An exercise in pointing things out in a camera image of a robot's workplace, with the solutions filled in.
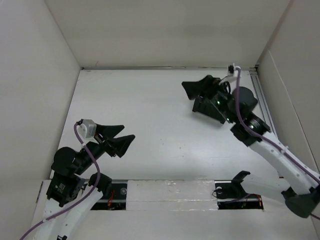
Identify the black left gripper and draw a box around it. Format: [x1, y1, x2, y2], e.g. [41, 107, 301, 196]
[75, 122, 135, 174]

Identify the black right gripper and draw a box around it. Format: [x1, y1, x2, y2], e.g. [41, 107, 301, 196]
[183, 73, 236, 124]

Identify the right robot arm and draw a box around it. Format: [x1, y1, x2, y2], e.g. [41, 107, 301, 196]
[181, 75, 320, 219]

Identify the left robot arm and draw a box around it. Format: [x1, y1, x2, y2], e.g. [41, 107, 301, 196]
[21, 119, 136, 240]

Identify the black desk organizer box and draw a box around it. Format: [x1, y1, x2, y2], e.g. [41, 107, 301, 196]
[192, 96, 233, 124]

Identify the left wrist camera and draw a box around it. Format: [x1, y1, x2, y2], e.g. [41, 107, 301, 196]
[77, 119, 97, 139]

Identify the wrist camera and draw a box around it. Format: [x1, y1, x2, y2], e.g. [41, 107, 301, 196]
[77, 119, 97, 139]
[227, 63, 242, 77]

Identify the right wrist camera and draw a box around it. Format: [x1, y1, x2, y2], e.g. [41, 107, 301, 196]
[227, 63, 242, 77]

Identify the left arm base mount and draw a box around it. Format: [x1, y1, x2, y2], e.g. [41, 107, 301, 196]
[91, 177, 128, 211]

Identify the aluminium rail right side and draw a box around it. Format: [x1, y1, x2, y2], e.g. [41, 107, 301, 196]
[249, 68, 278, 136]

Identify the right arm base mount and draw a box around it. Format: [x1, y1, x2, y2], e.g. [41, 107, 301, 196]
[211, 171, 264, 210]

